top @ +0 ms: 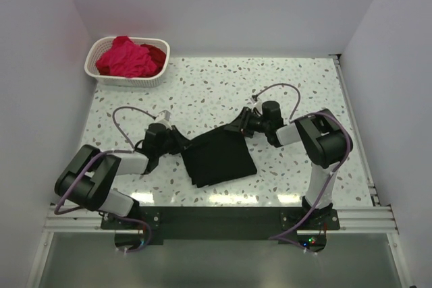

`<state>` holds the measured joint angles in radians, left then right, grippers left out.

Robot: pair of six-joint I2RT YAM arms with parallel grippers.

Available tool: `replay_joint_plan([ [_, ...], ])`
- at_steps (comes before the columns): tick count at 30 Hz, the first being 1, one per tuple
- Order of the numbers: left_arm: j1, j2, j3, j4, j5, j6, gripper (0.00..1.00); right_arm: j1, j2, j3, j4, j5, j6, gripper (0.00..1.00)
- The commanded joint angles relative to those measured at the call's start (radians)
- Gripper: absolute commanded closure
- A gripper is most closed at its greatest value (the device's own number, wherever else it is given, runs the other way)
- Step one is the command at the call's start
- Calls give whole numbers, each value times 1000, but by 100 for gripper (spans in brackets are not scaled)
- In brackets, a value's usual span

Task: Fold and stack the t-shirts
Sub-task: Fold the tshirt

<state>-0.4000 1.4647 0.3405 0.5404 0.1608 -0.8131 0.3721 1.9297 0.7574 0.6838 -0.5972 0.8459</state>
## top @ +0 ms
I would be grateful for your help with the aluminium extrusion rail frame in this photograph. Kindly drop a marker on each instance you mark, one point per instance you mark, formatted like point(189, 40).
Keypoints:
point(202, 91)

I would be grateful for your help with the black t shirt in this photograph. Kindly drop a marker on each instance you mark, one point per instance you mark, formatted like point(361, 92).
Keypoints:
point(217, 156)

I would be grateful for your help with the white plastic laundry basket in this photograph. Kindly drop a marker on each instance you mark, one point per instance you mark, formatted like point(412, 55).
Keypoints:
point(104, 44)

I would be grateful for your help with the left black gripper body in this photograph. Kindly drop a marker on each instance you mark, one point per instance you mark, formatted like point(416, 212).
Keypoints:
point(174, 137)

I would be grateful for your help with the pink crumpled t shirt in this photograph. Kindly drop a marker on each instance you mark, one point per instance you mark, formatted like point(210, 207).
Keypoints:
point(125, 59)

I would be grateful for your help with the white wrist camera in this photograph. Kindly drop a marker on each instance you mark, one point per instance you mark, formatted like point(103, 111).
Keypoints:
point(257, 103)
point(163, 117)

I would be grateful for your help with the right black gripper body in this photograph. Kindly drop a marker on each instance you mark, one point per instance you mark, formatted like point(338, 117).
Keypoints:
point(246, 122)

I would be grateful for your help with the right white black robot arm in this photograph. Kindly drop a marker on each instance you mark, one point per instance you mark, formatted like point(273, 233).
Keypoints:
point(324, 138)

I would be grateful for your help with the dark red crumpled t shirt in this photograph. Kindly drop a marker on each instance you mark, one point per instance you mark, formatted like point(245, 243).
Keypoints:
point(158, 57)

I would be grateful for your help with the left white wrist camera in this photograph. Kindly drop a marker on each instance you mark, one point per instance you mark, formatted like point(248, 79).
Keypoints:
point(163, 117)

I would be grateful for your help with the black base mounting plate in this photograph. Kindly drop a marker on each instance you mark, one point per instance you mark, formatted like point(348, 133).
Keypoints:
point(154, 225)

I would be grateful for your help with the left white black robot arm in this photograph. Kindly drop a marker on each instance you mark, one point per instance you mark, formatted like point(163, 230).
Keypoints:
point(87, 181)

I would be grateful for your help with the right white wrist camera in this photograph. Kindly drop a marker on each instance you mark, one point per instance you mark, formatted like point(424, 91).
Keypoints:
point(257, 103)

